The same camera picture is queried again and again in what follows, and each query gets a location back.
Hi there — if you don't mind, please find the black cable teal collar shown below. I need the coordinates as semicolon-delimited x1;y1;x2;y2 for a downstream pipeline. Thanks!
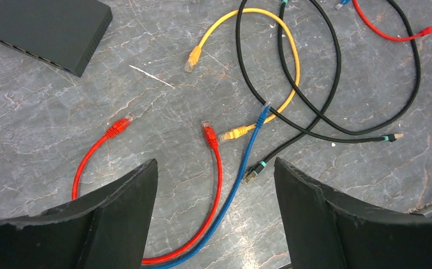
238;0;432;182
235;0;418;144

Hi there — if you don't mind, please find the black network switch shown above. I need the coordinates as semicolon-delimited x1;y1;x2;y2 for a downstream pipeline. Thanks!
0;1;113;77

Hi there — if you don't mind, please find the yellow ethernet cable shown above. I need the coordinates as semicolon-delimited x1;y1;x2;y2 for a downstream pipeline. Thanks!
184;7;301;143

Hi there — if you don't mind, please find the long blue ethernet cable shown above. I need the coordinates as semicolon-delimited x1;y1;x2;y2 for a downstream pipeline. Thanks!
152;101;272;269

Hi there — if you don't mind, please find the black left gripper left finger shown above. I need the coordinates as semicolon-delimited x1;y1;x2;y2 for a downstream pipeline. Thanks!
0;159;158;268

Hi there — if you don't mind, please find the far red ethernet cable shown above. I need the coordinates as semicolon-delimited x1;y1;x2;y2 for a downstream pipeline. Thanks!
352;0;432;42

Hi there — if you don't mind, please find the short red ethernet cable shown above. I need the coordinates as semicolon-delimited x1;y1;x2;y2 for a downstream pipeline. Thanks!
71;113;224;266

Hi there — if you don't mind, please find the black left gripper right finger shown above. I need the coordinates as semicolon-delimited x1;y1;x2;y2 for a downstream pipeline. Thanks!
274;158;432;268

